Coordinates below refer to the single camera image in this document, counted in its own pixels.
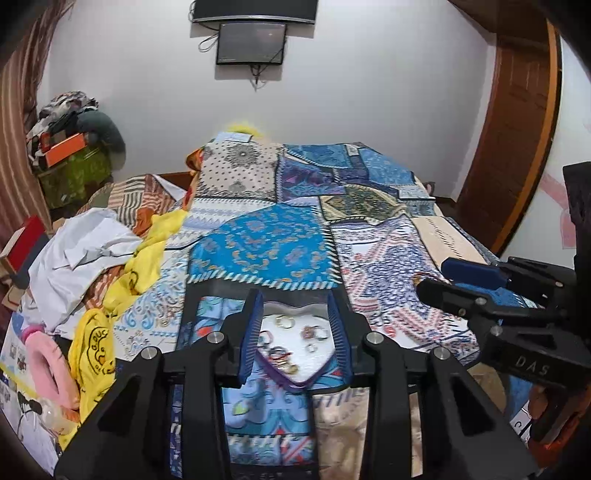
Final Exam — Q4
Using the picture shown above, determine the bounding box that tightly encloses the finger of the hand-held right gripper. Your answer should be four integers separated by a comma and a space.
416, 277, 570, 343
441, 257, 578, 296

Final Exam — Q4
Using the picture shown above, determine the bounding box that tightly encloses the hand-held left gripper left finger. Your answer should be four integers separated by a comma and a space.
54, 288, 265, 480

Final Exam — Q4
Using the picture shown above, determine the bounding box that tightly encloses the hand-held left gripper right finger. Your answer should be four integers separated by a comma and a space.
325, 292, 539, 480

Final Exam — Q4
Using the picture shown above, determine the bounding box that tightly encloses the purple heart-shaped box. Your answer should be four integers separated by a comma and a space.
256, 300, 342, 388

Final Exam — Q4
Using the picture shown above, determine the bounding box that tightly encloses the pile of bangles and rings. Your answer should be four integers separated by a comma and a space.
257, 314, 331, 374

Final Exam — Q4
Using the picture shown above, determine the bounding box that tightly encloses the patchwork blanket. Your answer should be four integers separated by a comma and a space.
108, 131, 546, 480

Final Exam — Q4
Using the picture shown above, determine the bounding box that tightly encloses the wooden door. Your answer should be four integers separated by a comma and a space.
455, 0, 561, 254

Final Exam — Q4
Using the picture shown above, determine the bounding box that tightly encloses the yellow printed cloth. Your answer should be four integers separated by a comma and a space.
68, 210, 188, 425

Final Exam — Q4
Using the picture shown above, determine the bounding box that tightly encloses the orange striped blanket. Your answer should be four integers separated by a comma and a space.
88, 173, 199, 236

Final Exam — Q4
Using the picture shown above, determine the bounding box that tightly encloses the white cloth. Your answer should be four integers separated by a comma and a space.
21, 208, 141, 333

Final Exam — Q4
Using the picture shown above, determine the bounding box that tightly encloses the yellow round object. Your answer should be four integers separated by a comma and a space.
221, 121, 264, 137

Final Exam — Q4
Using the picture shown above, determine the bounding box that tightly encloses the white printed plastic bag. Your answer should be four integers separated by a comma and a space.
0, 318, 79, 476

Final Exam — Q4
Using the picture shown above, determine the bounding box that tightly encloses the green patterned cloth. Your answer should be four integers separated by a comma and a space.
37, 148, 114, 210

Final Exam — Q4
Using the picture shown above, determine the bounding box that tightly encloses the red box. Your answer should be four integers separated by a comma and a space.
0, 215, 51, 278

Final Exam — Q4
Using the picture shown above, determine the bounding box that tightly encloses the dark green pillow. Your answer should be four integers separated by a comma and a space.
76, 111, 127, 158

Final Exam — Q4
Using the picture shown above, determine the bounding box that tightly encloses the orange box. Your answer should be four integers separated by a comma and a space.
45, 133, 88, 168

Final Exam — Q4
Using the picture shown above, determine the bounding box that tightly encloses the striped brown curtain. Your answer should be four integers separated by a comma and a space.
0, 0, 75, 241

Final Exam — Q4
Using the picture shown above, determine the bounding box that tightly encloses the small black monitor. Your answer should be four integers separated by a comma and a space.
216, 21, 288, 66

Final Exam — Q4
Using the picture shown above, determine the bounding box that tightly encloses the pile of clothes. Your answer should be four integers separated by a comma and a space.
25, 91, 100, 162

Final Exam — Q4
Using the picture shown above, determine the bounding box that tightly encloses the pink wall decoration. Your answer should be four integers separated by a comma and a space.
540, 161, 578, 250

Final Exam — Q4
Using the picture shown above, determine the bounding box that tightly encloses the pink plush ring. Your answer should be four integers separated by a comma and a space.
23, 325, 81, 409

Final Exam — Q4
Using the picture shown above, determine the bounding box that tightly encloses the black monitor cable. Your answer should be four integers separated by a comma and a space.
249, 62, 271, 90

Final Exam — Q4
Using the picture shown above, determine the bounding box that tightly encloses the black wall television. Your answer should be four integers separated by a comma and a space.
191, 0, 319, 25

